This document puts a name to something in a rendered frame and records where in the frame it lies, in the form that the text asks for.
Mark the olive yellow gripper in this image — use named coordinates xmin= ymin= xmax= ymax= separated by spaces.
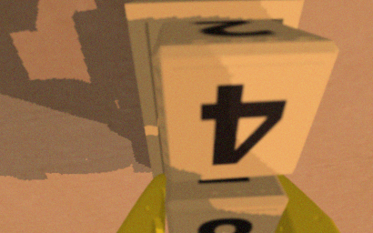
xmin=116 ymin=174 xmax=340 ymax=233

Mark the tan number cube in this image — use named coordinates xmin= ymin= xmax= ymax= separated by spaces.
xmin=152 ymin=19 xmax=338 ymax=182
xmin=165 ymin=175 xmax=289 ymax=233

